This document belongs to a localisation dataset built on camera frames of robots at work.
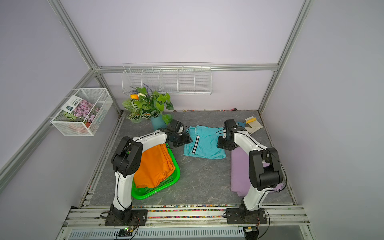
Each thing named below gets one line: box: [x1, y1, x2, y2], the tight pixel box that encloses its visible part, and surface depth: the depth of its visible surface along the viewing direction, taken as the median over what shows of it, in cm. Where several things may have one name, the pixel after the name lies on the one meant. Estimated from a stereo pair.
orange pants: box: [134, 143, 176, 188], surface depth 84 cm
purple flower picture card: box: [61, 95, 100, 128], surface depth 75 cm
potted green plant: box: [122, 83, 174, 130], surface depth 82 cm
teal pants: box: [183, 125, 226, 160], surface depth 98 cm
